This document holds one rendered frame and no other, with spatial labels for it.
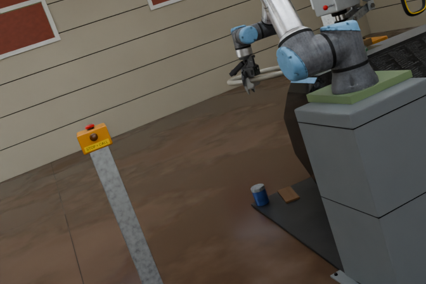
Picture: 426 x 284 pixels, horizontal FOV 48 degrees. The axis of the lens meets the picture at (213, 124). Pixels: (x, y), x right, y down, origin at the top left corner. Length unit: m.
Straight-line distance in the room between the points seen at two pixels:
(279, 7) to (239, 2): 7.60
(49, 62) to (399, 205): 7.32
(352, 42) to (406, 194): 0.63
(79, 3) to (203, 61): 2.43
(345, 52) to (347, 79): 0.11
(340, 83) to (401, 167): 0.40
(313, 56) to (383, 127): 0.37
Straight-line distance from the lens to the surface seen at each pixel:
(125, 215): 2.04
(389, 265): 2.09
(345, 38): 1.98
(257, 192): 3.42
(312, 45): 1.93
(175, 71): 9.03
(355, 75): 1.99
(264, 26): 2.59
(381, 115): 1.91
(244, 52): 2.68
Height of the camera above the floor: 1.32
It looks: 11 degrees down
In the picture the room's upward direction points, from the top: 19 degrees counter-clockwise
